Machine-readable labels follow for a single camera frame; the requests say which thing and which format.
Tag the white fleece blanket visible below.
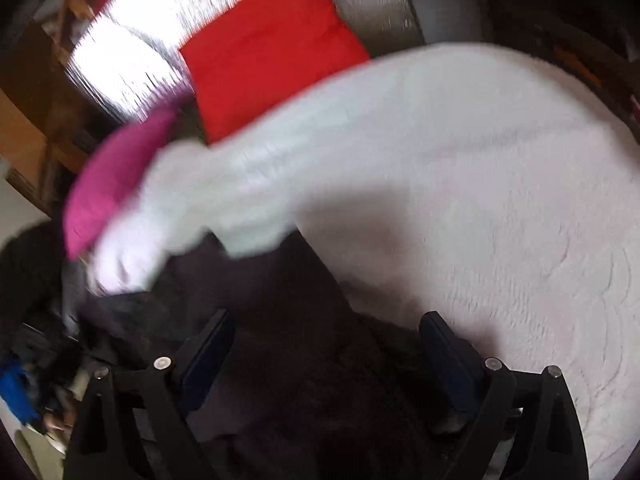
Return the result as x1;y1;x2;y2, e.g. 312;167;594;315
90;42;640;480

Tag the cream leather sofa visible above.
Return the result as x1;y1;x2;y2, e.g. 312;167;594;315
10;410;68;480

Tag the silver foil insulation panel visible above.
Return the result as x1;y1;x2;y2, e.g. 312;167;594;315
65;0;426;126

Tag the red pillow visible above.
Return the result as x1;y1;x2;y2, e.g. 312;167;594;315
178;0;372;145

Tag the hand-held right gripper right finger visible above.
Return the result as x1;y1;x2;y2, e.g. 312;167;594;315
419;311;590;480

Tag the black coat pile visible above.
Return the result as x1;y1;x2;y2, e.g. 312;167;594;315
0;220;91;361

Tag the dark quilted zip jacket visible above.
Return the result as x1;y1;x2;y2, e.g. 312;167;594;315
85;232;501;480

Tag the blue jacket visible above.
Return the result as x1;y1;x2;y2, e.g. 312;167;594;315
0;355;38;423

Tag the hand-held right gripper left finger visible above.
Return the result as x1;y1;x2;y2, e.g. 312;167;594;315
62;308;237;480

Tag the pink pillow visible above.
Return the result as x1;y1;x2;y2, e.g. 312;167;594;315
64;105;181;261

